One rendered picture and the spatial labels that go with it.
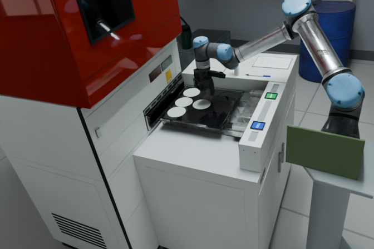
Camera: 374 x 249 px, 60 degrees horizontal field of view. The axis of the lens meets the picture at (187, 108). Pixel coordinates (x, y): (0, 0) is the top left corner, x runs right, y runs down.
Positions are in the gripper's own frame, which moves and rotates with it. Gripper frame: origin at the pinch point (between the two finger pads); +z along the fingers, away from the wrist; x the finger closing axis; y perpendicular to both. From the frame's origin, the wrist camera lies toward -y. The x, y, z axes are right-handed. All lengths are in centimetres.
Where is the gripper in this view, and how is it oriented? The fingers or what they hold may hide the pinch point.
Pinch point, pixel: (210, 98)
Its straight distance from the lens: 176.9
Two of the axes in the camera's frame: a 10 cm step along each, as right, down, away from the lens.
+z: 1.3, 8.4, 5.3
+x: 4.6, 4.2, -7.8
